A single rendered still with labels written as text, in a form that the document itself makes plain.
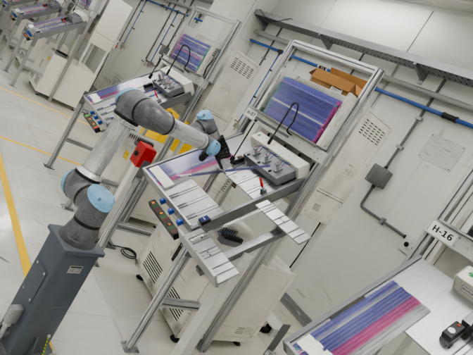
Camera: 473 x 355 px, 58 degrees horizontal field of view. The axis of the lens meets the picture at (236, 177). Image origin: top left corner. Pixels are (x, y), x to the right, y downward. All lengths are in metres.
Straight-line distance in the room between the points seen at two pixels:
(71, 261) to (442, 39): 3.47
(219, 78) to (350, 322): 2.40
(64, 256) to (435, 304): 1.43
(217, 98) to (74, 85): 3.38
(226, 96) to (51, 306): 2.32
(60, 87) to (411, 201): 4.89
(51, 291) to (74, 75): 4.98
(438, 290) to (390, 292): 0.18
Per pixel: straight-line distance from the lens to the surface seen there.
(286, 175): 2.35
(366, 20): 4.77
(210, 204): 2.26
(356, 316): 1.73
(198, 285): 2.48
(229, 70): 3.60
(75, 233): 1.80
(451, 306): 1.84
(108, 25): 6.57
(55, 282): 1.86
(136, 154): 3.02
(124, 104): 1.79
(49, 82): 6.56
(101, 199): 1.74
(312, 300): 3.97
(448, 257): 2.09
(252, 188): 2.35
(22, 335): 2.01
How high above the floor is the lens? 1.36
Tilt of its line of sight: 9 degrees down
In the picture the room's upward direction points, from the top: 32 degrees clockwise
